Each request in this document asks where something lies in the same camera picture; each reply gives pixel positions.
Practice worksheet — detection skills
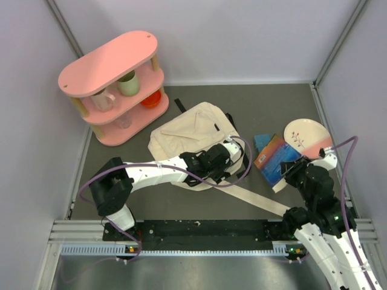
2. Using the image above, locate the blue wallet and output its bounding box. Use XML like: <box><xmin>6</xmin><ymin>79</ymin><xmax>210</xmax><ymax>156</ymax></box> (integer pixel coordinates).
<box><xmin>254</xmin><ymin>134</ymin><xmax>272</xmax><ymax>152</ymax></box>

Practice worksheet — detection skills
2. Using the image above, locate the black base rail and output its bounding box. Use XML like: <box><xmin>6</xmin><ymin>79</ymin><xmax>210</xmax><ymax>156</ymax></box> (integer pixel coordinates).
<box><xmin>102</xmin><ymin>219</ymin><xmax>291</xmax><ymax>251</ymax></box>

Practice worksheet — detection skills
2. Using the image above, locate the orange bowl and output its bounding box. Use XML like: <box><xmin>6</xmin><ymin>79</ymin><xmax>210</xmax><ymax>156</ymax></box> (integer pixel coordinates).
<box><xmin>140</xmin><ymin>90</ymin><xmax>162</xmax><ymax>108</ymax></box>

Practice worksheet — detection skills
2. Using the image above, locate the green mug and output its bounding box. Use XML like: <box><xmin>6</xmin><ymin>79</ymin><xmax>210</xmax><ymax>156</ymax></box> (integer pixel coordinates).
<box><xmin>117</xmin><ymin>70</ymin><xmax>140</xmax><ymax>97</ymax></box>

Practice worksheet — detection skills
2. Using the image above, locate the pink three-tier shelf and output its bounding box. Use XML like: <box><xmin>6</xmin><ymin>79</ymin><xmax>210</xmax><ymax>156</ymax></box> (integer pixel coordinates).
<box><xmin>58</xmin><ymin>31</ymin><xmax>169</xmax><ymax>146</ymax></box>

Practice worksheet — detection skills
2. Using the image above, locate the pink cream plate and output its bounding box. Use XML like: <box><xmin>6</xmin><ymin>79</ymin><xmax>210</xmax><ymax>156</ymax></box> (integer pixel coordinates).
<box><xmin>283</xmin><ymin>118</ymin><xmax>333</xmax><ymax>159</ymax></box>

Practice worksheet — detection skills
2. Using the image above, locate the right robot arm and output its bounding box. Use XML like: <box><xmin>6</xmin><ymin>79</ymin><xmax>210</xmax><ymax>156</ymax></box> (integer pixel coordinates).
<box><xmin>281</xmin><ymin>157</ymin><xmax>381</xmax><ymax>289</ymax></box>

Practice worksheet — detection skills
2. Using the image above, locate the blue orange book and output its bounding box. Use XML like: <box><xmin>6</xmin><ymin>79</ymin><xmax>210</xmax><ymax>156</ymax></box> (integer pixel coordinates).
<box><xmin>254</xmin><ymin>134</ymin><xmax>302</xmax><ymax>193</ymax></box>

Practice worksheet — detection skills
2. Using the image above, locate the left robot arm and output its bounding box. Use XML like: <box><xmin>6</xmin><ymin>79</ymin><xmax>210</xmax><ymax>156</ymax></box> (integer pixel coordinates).
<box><xmin>89</xmin><ymin>142</ymin><xmax>243</xmax><ymax>240</ymax></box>

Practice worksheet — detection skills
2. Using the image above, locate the clear glass cup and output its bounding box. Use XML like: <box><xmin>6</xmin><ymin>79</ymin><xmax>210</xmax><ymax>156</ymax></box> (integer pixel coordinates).
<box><xmin>114</xmin><ymin>111</ymin><xmax>132</xmax><ymax>129</ymax></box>

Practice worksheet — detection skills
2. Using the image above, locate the pink mug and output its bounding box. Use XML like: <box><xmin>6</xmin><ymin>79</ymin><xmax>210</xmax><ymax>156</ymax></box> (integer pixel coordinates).
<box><xmin>90</xmin><ymin>88</ymin><xmax>116</xmax><ymax>112</ymax></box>

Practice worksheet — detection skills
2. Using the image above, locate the grey cable duct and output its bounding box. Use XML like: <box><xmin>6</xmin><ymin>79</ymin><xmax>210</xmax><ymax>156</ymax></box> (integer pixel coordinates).
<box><xmin>60</xmin><ymin>243</ymin><xmax>294</xmax><ymax>257</ymax></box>

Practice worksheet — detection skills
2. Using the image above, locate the cream canvas backpack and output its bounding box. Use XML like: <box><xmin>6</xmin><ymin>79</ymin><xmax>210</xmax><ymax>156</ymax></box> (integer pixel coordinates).
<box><xmin>148</xmin><ymin>102</ymin><xmax>290</xmax><ymax>216</ymax></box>

